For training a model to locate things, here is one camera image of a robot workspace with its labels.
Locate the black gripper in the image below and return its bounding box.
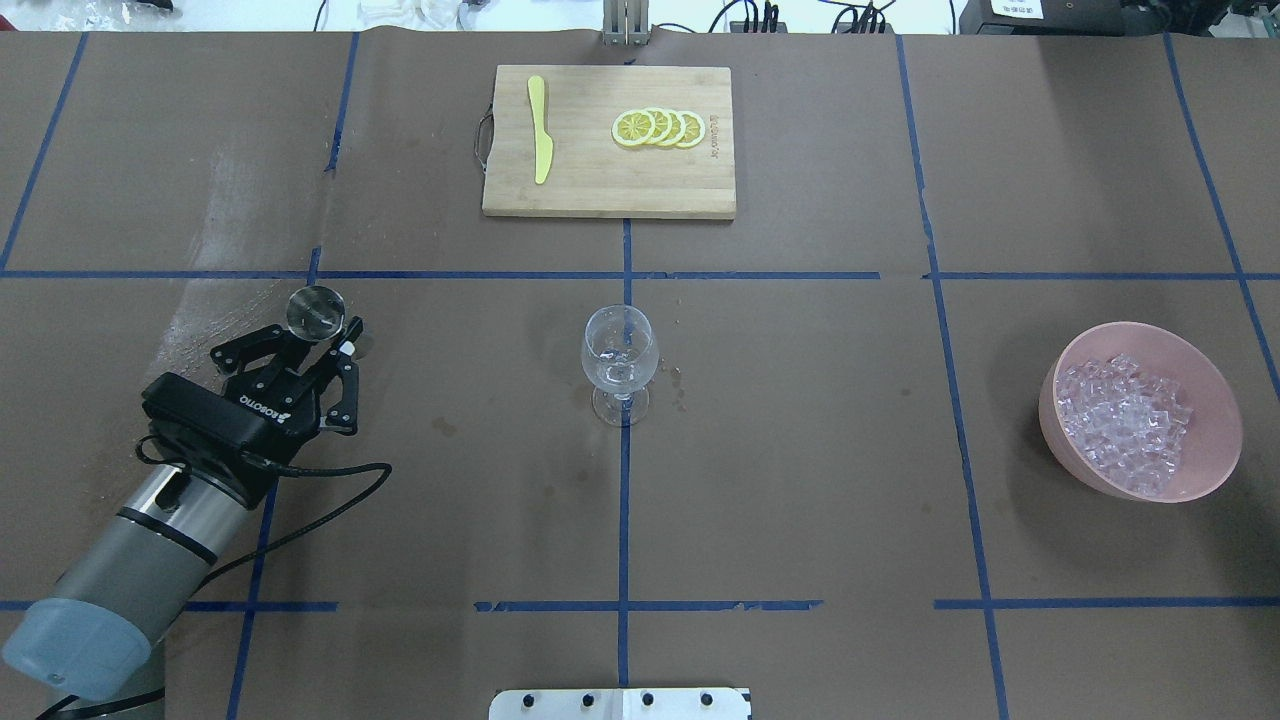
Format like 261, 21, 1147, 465
210, 316, 364, 441

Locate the steel double jigger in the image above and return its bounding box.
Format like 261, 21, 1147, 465
285, 284, 376, 360

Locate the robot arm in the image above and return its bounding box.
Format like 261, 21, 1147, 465
3, 318, 364, 701

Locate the clear wine glass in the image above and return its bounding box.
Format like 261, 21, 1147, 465
580, 304, 660, 428

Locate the pile of clear ice cubes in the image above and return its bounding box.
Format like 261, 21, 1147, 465
1053, 354, 1196, 497

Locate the yellow plastic knife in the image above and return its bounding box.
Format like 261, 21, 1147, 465
527, 76, 554, 184

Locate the bamboo cutting board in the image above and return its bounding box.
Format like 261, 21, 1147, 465
483, 64, 739, 222

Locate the pink bowl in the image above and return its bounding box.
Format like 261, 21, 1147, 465
1037, 322, 1244, 503

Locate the aluminium frame post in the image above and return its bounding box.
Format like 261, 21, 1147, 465
602, 0, 652, 46

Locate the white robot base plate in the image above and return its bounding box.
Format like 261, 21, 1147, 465
488, 687, 753, 719

